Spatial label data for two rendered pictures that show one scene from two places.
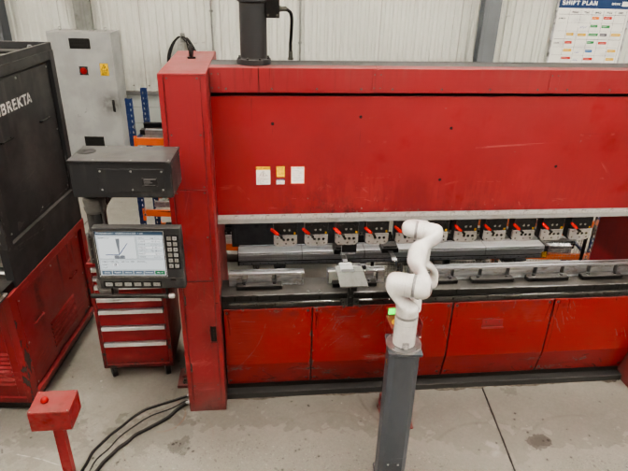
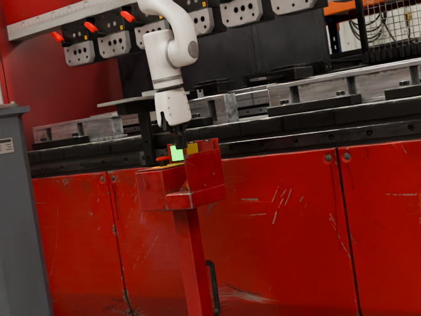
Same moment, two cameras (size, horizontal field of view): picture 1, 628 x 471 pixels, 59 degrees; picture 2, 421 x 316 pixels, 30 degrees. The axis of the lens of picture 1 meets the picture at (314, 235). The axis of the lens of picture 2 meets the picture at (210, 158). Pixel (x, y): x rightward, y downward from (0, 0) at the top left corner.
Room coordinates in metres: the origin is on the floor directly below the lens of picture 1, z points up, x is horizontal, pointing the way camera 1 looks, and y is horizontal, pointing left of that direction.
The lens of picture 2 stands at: (1.48, -2.34, 0.90)
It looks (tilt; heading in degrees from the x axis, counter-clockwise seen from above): 3 degrees down; 48
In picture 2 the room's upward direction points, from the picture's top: 9 degrees counter-clockwise
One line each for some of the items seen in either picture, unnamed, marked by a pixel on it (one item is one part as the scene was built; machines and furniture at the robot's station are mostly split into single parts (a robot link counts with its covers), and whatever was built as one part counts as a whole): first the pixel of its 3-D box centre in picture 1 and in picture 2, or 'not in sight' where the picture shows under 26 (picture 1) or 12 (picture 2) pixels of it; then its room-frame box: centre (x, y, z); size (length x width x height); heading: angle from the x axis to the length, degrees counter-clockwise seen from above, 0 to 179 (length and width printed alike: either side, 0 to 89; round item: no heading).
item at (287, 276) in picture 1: (266, 277); (77, 131); (3.22, 0.31, 0.92); 0.50 x 0.06 x 0.10; 96
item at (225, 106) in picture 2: (355, 274); (188, 114); (3.29, -0.29, 0.92); 0.39 x 0.06 x 0.10; 96
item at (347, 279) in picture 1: (350, 276); (143, 99); (3.13, -0.25, 1.00); 0.26 x 0.18 x 0.01; 6
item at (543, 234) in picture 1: (549, 226); not in sight; (3.42, -1.60, 1.26); 0.15 x 0.09 x 0.17; 96
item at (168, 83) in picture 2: not in sight; (168, 83); (2.92, -0.65, 1.01); 0.09 x 0.08 x 0.03; 8
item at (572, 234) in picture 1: (578, 225); not in sight; (3.44, -1.80, 1.26); 0.15 x 0.09 x 0.17; 96
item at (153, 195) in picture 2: (403, 324); (179, 175); (2.95, -0.59, 0.75); 0.20 x 0.16 x 0.18; 98
